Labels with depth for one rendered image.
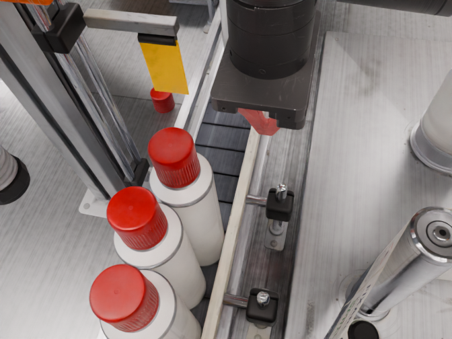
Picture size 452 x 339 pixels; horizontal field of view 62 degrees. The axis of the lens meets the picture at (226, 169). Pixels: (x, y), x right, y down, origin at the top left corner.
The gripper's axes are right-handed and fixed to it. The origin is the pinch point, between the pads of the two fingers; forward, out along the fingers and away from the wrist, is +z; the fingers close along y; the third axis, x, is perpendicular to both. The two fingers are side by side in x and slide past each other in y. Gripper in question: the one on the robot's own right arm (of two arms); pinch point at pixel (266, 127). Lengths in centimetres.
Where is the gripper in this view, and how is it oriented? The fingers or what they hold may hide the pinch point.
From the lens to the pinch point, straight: 35.6
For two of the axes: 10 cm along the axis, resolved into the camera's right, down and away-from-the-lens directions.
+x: -9.7, -1.6, 1.7
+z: 0.7, 5.1, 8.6
